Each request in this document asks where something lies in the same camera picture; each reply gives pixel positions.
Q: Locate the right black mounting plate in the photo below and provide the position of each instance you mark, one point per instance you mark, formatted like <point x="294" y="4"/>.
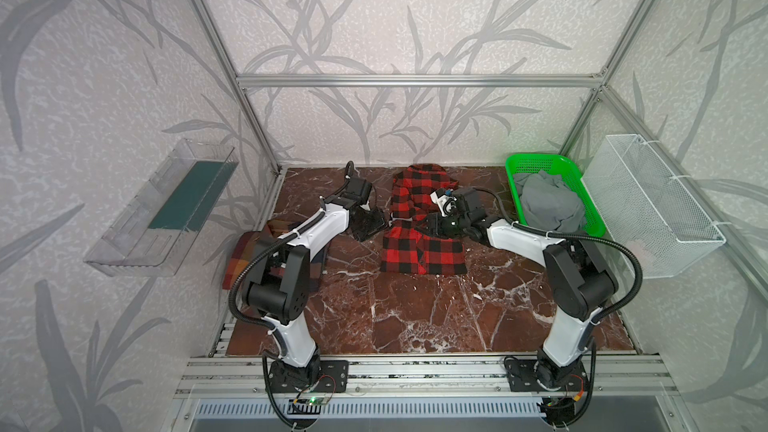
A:
<point x="540" y="375"/>

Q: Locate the black mounting plate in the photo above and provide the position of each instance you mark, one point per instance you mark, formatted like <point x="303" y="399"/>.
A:
<point x="540" y="375"/>
<point x="324" y="376"/>

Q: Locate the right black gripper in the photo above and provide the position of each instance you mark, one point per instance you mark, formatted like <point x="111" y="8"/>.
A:
<point x="438" y="223"/>

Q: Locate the clear plastic wall tray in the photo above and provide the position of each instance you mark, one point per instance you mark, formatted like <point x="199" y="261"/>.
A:
<point x="154" y="233"/>

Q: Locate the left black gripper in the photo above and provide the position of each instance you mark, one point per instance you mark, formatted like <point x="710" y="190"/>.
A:
<point x="367" y="222"/>

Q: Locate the green plastic basket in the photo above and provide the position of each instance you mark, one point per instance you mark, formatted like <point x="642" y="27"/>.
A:
<point x="570" y="173"/>

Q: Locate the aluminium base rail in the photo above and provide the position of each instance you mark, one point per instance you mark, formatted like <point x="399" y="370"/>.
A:
<point x="447" y="375"/>

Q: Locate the folded multicolour plaid shirt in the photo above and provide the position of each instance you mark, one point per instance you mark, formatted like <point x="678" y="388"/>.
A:
<point x="244" y="250"/>

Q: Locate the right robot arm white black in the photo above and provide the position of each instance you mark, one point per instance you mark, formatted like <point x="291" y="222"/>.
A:
<point x="579" y="277"/>

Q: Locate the white wire mesh basket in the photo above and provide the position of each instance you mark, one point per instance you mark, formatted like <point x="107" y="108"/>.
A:
<point x="647" y="208"/>

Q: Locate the aluminium frame crossbar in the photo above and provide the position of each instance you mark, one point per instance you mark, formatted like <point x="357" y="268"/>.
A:
<point x="249" y="81"/>

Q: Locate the red black plaid shirt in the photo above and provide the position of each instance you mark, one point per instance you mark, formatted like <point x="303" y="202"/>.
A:
<point x="407" y="247"/>

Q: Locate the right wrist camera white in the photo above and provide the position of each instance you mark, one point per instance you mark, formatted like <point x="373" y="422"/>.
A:
<point x="444" y="200"/>

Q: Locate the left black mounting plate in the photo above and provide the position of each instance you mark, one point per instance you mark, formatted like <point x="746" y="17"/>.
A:
<point x="324" y="376"/>

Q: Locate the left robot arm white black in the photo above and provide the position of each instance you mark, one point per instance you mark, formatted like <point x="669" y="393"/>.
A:
<point x="273" y="289"/>

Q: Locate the grey shirt in basket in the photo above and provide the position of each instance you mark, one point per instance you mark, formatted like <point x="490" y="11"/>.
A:
<point x="547" y="203"/>

